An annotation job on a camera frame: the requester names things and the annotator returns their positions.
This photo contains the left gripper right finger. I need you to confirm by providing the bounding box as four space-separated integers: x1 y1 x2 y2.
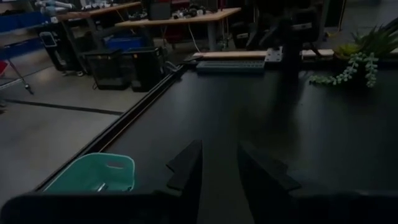
238 141 302 224

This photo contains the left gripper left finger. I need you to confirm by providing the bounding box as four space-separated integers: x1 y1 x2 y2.
166 139 203 224

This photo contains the teal plastic bin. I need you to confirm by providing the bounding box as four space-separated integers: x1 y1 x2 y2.
43 152 136 193

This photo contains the black computer tower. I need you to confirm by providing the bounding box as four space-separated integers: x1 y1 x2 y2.
130 46 165 93

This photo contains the silver mounting plate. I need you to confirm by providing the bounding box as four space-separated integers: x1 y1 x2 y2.
264 46 284 63

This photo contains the black mesh crate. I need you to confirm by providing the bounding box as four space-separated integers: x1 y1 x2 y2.
83 49 131 91

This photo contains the wooden table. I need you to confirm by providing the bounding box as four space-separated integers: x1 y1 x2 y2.
55 1 142 21
114 7 243 52

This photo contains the artificial succulent plant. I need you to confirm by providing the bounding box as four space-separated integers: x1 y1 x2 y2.
309 17 398 88

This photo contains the black equipment case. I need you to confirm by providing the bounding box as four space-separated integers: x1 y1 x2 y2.
146 0 174 21

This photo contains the blue storage bin row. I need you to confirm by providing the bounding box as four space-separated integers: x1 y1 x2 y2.
0 12 58 34

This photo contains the black table frame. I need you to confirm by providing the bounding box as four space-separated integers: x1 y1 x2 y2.
34 63 187 191

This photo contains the white hanging cord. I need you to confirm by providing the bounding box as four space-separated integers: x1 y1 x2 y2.
188 23 201 53

